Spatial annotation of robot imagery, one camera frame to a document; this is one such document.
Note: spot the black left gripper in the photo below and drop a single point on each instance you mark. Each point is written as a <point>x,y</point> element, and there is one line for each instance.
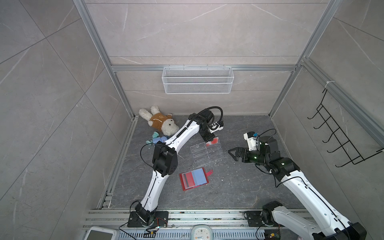
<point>208,138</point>

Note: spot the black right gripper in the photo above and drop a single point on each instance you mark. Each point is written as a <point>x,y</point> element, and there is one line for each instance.
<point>240,150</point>

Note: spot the white card red circle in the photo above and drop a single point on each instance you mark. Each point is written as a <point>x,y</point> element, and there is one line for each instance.
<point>213,142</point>

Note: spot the clear acrylic tiered card stand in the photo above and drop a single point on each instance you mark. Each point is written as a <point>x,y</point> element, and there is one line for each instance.
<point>204,156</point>

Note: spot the red leather card holder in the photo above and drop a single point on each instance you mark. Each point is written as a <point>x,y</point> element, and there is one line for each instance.
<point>187,181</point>

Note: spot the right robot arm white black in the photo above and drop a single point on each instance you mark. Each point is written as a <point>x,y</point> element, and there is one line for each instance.
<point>328,223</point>

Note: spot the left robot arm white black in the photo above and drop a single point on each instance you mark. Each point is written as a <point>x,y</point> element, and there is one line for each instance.
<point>165,157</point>

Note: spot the white plastic card sleeves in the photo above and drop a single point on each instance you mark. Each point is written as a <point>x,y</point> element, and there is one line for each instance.
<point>199,177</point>

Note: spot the white teddy bear brown shirt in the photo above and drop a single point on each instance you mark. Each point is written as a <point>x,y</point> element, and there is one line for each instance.
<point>159,121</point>

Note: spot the teal toy piece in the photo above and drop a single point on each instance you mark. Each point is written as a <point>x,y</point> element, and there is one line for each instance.
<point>155,135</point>

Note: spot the white round device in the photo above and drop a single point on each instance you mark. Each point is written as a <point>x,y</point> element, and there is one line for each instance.
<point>201,232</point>

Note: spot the white tablet corner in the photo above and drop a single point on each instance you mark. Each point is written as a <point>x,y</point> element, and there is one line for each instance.
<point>99,233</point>

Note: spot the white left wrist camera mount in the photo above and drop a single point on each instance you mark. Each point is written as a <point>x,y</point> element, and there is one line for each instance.
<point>217,126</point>

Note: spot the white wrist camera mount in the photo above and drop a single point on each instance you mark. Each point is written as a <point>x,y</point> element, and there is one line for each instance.
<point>217,126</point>
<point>251,138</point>

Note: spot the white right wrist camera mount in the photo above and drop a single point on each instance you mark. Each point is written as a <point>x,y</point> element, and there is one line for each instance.
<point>251,138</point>

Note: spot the blue toy camera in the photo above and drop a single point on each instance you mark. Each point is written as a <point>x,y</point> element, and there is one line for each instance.
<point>162,139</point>

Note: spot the white wire mesh basket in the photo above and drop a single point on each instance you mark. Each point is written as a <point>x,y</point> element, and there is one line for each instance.
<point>197,80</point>

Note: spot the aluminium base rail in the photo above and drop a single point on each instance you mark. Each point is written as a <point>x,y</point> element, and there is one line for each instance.
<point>227,224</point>

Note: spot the horizontal aluminium wall rail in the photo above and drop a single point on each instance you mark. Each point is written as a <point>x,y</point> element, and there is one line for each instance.
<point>238,67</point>

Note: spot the black wire hook rack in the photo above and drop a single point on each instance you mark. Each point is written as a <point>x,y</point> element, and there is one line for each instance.
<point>343,142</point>

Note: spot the right wall aluminium rail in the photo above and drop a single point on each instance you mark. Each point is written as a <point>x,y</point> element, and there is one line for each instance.
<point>358,112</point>

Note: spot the left aluminium corner post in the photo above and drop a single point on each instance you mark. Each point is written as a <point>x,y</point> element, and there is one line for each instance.
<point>90,26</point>

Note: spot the vertical aluminium corner post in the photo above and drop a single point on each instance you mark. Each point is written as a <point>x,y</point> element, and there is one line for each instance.
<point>315,37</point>

